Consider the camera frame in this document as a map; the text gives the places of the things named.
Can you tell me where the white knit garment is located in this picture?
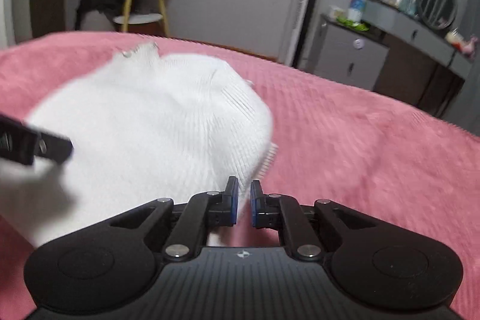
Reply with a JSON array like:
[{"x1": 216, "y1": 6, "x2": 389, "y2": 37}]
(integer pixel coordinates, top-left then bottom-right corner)
[{"x1": 1, "y1": 43, "x2": 277, "y2": 247}]

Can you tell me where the pink ribbed bedspread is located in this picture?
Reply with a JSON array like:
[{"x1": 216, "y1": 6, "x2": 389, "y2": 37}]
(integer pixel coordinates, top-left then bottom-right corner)
[{"x1": 1, "y1": 32, "x2": 479, "y2": 319}]

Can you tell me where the grey drawer cabinet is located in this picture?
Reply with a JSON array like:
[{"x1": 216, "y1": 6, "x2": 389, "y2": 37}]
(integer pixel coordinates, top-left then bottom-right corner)
[{"x1": 305, "y1": 16, "x2": 389, "y2": 91}]

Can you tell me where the green leaf tray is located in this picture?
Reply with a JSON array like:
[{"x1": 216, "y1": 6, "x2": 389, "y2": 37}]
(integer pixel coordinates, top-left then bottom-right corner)
[{"x1": 336, "y1": 15, "x2": 369, "y2": 32}]

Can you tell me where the grey vanity desk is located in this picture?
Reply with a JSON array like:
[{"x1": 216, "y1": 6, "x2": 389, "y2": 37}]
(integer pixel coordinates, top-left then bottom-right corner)
[{"x1": 363, "y1": 0, "x2": 473, "y2": 118}]

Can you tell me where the blue white tissue box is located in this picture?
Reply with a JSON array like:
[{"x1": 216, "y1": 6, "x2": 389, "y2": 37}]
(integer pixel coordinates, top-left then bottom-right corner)
[{"x1": 346, "y1": 0, "x2": 365, "y2": 23}]

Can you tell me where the pink plush toy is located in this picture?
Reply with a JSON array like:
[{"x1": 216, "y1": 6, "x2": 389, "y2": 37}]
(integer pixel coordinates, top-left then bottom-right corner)
[{"x1": 460, "y1": 35, "x2": 479, "y2": 60}]

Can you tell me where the white tower air conditioner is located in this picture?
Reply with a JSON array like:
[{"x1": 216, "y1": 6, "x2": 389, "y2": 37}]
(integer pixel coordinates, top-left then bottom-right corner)
[{"x1": 277, "y1": 0, "x2": 317, "y2": 67}]

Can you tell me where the round vanity mirror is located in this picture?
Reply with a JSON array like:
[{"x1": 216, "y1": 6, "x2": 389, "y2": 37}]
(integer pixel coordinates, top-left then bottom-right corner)
[{"x1": 416, "y1": 0, "x2": 458, "y2": 31}]

